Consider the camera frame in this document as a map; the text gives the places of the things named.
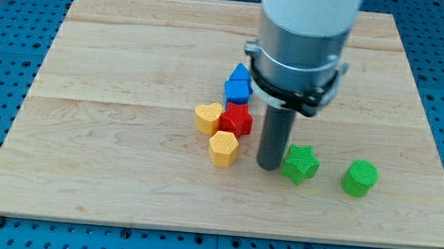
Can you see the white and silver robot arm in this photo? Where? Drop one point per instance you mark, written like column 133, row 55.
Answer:
column 300, row 41

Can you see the red star block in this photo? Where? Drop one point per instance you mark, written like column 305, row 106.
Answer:
column 236, row 119

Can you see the green star block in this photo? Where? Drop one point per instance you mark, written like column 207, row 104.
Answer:
column 300, row 164

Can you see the yellow heart block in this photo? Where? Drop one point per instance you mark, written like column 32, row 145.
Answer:
column 207, row 117

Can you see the yellow hexagon block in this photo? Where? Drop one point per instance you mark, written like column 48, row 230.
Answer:
column 223, row 148

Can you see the blue cube block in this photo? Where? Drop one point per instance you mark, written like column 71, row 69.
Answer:
column 237, row 92

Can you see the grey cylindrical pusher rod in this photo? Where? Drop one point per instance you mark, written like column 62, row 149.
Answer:
column 275, row 134

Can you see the blue triangle block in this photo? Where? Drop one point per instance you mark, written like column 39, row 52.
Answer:
column 240, row 73

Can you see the wooden board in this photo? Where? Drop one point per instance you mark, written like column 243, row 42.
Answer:
column 106, row 134

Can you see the green cylinder block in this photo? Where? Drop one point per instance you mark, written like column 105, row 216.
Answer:
column 359, row 178

